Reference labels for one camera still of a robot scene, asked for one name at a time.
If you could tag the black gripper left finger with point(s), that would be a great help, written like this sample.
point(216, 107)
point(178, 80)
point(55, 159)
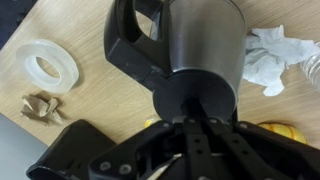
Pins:
point(156, 146)

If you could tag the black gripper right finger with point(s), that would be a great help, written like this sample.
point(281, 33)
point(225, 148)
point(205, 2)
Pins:
point(260, 150)

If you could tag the black kettle lid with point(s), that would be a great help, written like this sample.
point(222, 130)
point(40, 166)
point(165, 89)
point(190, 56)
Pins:
point(213, 93)

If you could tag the stainless steel electric kettle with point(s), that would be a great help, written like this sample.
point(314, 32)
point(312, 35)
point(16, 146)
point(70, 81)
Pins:
point(206, 36)

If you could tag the small yellow object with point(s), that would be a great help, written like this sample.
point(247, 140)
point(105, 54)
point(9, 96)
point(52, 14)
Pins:
point(149, 123)

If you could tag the yellow toy fruit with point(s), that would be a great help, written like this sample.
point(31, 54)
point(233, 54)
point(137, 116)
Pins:
point(286, 130)

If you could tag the crumpled white tissue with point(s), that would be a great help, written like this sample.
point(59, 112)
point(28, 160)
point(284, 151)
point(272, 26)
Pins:
point(266, 60)

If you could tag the clear plastic bottle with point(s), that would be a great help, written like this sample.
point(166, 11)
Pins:
point(313, 70)

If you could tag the translucent tape roll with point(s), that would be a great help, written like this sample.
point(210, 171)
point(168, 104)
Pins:
point(65, 78)

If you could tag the crumpled brown paper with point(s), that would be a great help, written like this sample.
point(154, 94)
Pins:
point(40, 108)

